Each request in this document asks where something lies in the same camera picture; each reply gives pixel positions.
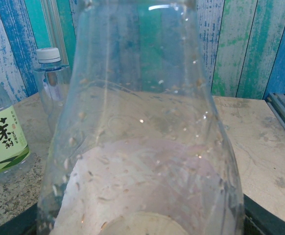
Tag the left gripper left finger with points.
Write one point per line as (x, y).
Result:
(15, 225)

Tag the clear bottle green label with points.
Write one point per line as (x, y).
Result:
(3, 137)

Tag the right aluminium side rail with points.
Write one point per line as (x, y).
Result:
(284, 115)

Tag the small clear blue-tinted bottle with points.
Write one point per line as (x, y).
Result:
(50, 85)

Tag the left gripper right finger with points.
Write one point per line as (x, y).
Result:
(269, 220)

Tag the clear bottle red label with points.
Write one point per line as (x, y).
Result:
(142, 122)

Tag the right aluminium corner post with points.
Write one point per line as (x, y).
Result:
(55, 29)

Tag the white cap red print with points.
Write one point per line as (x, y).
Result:
(48, 55)

